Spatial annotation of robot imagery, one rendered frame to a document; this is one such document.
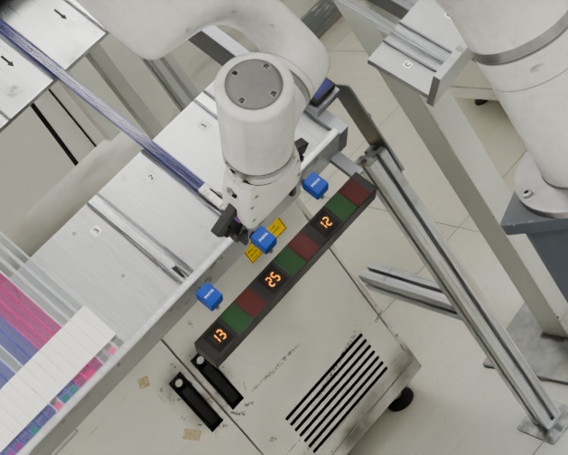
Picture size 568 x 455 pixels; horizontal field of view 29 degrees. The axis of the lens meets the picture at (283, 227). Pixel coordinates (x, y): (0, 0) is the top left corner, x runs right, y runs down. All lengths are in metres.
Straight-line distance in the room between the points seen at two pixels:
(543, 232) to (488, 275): 1.14
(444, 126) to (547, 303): 0.42
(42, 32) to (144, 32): 0.61
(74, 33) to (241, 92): 0.61
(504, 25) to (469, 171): 0.80
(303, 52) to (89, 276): 0.49
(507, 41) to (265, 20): 0.26
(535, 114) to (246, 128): 0.30
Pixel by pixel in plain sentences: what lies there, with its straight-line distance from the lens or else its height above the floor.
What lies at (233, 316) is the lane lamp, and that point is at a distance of 1.50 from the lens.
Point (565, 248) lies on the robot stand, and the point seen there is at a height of 0.65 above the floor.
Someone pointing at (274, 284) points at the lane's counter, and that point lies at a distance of 1.51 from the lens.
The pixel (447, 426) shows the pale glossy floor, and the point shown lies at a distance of 2.15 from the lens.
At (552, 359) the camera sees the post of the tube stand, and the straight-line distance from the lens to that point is 2.13.
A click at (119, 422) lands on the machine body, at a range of 1.87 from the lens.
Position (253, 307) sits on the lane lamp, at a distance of 1.50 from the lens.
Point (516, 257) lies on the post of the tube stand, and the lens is 2.02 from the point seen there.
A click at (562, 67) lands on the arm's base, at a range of 1.16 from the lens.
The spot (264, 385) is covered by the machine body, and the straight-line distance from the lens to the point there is 1.98.
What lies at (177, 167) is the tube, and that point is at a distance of 1.57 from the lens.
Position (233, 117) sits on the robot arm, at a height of 0.98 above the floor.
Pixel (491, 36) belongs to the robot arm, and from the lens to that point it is 1.13.
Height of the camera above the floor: 1.41
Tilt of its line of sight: 28 degrees down
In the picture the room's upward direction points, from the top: 37 degrees counter-clockwise
